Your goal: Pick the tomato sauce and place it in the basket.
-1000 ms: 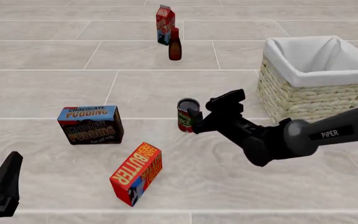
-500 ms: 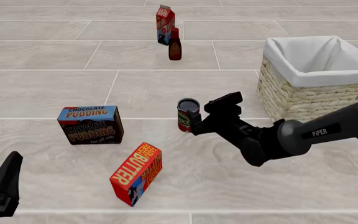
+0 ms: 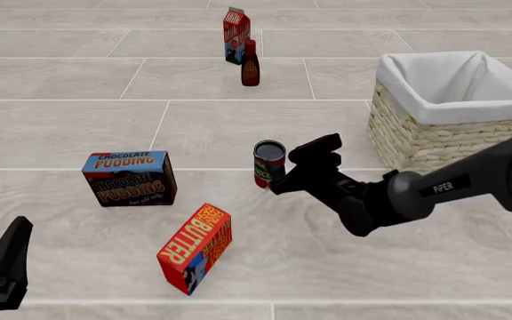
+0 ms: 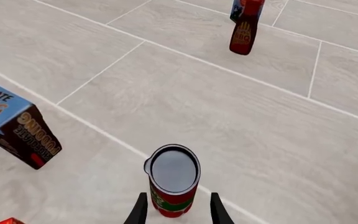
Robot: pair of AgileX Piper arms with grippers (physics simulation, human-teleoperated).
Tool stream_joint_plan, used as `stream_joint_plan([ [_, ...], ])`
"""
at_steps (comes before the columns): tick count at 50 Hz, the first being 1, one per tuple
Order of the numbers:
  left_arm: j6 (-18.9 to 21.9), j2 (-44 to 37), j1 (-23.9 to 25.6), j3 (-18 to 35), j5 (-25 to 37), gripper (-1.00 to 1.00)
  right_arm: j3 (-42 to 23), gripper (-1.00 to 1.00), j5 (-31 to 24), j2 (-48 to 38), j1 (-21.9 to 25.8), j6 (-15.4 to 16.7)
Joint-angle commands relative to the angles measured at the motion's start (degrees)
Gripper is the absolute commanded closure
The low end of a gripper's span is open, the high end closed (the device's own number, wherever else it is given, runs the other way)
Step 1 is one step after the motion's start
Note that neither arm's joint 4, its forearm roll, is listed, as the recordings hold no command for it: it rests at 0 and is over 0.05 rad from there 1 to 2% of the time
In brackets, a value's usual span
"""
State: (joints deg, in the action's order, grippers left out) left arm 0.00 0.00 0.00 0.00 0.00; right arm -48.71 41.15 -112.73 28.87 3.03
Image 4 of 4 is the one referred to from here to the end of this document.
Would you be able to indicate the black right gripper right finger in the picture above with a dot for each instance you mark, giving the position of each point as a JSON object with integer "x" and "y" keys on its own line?
{"x": 219, "y": 212}

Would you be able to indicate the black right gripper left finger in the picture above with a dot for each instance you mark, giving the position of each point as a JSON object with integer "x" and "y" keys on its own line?
{"x": 137, "y": 212}

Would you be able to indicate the red tomato sauce can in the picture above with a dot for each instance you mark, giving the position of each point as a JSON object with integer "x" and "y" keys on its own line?
{"x": 172, "y": 177}

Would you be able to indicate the BBQ sauce bottle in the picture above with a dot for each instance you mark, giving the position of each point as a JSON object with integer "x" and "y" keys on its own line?
{"x": 244, "y": 30}

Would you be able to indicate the red box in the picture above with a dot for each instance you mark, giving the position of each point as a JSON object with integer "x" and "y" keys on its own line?
{"x": 9, "y": 221}

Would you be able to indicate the chocolate pudding box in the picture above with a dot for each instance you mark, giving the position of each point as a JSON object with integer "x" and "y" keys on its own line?
{"x": 14, "y": 126}

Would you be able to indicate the blue printed box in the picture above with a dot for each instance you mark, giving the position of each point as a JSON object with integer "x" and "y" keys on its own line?
{"x": 235, "y": 11}

